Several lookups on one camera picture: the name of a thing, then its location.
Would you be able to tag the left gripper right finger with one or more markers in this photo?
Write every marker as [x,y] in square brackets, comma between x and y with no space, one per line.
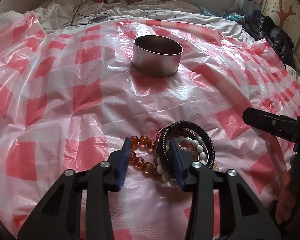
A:
[241,213]

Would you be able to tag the person's hand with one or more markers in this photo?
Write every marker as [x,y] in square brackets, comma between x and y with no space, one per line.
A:
[286,200]

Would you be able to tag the round grey charger puck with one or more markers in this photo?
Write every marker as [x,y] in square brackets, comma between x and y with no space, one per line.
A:
[99,18]

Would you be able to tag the white grid bedsheet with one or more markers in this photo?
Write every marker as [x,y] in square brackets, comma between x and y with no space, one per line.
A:
[70,16]

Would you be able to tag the round silver metal tin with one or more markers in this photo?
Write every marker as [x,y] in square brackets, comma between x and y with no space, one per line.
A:
[156,56]

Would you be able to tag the light blue plastic bag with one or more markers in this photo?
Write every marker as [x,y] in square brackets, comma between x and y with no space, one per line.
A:
[232,16]

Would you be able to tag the silver metal bangle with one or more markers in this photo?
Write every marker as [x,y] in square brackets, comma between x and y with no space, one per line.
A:
[191,142]

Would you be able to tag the red white checkered plastic sheet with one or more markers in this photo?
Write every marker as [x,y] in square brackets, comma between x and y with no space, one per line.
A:
[68,100]

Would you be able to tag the black jacket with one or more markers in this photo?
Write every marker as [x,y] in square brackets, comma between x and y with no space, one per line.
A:
[265,28]

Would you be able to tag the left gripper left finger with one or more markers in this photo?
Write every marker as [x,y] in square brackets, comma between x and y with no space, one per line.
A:
[58,213]

